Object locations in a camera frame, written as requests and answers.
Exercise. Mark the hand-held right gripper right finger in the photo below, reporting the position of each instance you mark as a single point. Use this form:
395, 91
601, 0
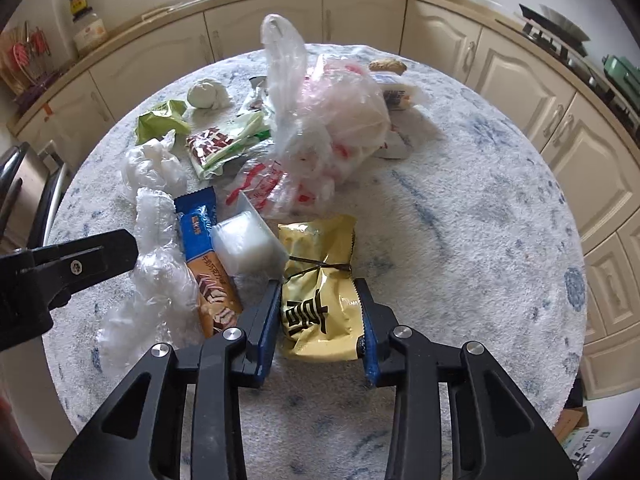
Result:
368, 347

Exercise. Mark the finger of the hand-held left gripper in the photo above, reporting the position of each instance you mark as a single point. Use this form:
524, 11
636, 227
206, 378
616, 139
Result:
90, 260

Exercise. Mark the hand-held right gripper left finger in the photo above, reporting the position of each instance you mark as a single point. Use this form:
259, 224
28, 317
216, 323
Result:
265, 332

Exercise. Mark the yellow snack packet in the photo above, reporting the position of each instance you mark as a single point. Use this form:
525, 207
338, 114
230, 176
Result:
320, 310

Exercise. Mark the clear plastic wrap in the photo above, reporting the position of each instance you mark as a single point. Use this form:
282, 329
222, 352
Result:
155, 280

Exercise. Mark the green red noodle packet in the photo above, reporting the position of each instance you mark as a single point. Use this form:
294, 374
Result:
215, 147

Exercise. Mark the clear plastic tray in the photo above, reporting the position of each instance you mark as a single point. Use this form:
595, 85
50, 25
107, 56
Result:
245, 245

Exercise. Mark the white crumpled plastic bag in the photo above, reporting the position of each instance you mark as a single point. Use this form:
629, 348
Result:
150, 167

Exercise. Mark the blue orange biscuit wrapper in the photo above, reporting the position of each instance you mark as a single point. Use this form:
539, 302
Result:
200, 240

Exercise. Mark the green crumpled wrapper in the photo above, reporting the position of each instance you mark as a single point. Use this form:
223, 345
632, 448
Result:
160, 122

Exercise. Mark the red white plastic wrapper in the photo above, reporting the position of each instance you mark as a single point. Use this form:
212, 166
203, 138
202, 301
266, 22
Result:
395, 147

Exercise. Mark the cardboard box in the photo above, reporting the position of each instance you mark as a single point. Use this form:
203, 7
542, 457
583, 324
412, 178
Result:
570, 422

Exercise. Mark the large glass jar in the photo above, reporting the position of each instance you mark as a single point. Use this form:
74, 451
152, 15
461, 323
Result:
90, 35

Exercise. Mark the large clear plastic bag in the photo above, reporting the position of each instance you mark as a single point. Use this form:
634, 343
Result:
320, 110

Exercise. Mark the white blue printed packet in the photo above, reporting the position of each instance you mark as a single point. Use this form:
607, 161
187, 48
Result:
410, 120

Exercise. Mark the small silver yellow wrapper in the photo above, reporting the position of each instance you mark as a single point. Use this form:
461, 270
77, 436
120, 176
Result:
255, 97

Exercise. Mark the white green rice bag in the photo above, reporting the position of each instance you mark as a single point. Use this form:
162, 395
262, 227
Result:
590, 447

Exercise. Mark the large ginger piece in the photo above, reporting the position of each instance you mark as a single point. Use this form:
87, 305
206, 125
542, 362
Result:
387, 66

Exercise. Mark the cream kitchen cabinets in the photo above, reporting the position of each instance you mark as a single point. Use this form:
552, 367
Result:
515, 75

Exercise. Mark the black gas stove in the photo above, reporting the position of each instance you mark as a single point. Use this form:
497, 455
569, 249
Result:
555, 45

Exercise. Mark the metal frame chair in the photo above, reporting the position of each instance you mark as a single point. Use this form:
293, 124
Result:
30, 185

